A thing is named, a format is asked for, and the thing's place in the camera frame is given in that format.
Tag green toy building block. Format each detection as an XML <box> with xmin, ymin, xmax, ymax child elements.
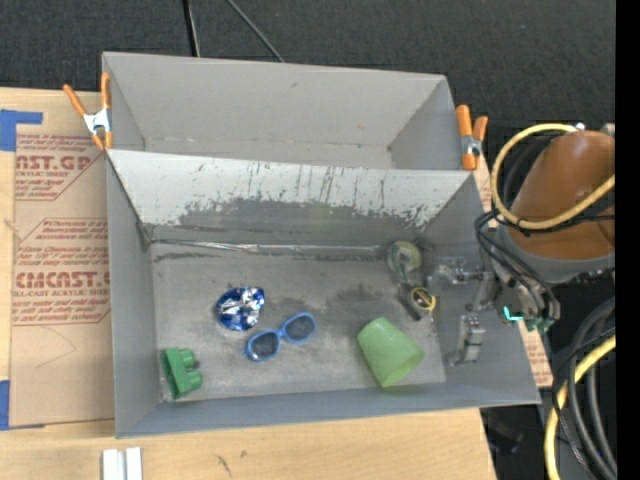
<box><xmin>159</xmin><ymin>347</ymin><xmax>204</xmax><ymax>400</ymax></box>

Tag green and white tape roll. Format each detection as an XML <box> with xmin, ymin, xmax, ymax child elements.
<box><xmin>386</xmin><ymin>240</ymin><xmax>422</xmax><ymax>289</ymax></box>

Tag blue shiny crumpled packet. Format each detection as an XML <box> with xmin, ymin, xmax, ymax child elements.
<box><xmin>215</xmin><ymin>286</ymin><xmax>266</xmax><ymax>332</ymax></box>

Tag brown cardboard board red print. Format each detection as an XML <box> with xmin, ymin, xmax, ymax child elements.
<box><xmin>0</xmin><ymin>86</ymin><xmax>555</xmax><ymax>432</ymax></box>

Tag grey metal bin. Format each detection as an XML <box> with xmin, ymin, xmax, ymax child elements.
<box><xmin>101</xmin><ymin>51</ymin><xmax>543</xmax><ymax>440</ymax></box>

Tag black and yellow tape measure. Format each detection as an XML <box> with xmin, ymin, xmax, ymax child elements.
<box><xmin>398</xmin><ymin>286</ymin><xmax>438</xmax><ymax>322</ymax></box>

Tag blue sunglasses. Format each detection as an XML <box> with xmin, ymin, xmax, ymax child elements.
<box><xmin>243</xmin><ymin>311</ymin><xmax>318</xmax><ymax>363</ymax></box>

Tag light green plastic cup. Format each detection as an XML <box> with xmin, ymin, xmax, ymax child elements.
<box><xmin>356</xmin><ymin>316</ymin><xmax>426</xmax><ymax>389</ymax></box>

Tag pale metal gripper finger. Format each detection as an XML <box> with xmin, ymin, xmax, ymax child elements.
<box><xmin>427</xmin><ymin>256</ymin><xmax>485</xmax><ymax>290</ymax></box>
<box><xmin>445</xmin><ymin>315</ymin><xmax>487</xmax><ymax>368</ymax></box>

